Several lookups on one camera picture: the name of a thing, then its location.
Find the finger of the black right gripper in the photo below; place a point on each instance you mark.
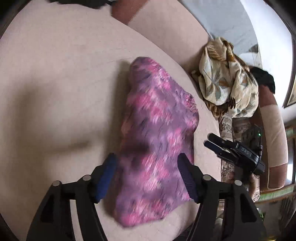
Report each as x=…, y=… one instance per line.
x=216, y=141
x=222, y=154

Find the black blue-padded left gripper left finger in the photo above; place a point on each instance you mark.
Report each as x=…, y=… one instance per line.
x=53, y=221

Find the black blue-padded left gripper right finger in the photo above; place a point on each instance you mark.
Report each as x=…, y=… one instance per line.
x=241, y=220

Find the purple pink floral cloth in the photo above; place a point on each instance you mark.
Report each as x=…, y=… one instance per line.
x=159, y=124

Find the black clothes pile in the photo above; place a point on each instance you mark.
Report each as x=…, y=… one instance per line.
x=93, y=4

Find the person's right hand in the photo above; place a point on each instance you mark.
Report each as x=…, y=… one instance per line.
x=252, y=184

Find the striped floral cushion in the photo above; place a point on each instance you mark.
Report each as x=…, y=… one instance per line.
x=231, y=132

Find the pink brown long bolster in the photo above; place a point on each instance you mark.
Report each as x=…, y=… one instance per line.
x=275, y=149

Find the cream leaf-print crumpled cloth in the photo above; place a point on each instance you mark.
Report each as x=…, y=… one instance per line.
x=225, y=82

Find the dark wooden framed painting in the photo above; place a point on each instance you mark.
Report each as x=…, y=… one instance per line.
x=290, y=97

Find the black garment on bolster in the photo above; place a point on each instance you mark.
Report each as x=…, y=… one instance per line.
x=263, y=78

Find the grey pillow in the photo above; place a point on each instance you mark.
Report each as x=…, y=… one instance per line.
x=227, y=19

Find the pink brown bolster cushion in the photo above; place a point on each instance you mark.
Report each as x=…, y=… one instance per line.
x=169, y=25

